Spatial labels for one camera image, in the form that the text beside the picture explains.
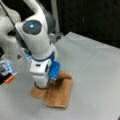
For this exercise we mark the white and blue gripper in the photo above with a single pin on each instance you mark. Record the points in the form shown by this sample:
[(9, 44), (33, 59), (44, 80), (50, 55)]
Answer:
[(45, 71)]

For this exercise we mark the tan terry cloth towel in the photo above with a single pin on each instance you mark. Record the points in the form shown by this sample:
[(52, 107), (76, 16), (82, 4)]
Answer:
[(57, 96)]

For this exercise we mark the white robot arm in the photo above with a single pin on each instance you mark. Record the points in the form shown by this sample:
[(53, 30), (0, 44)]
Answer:
[(35, 31)]

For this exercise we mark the orange clamp at table edge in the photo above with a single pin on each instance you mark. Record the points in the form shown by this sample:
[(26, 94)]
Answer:
[(8, 80)]

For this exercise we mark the blue lit control box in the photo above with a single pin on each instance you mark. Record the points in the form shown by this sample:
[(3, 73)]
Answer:
[(5, 68)]

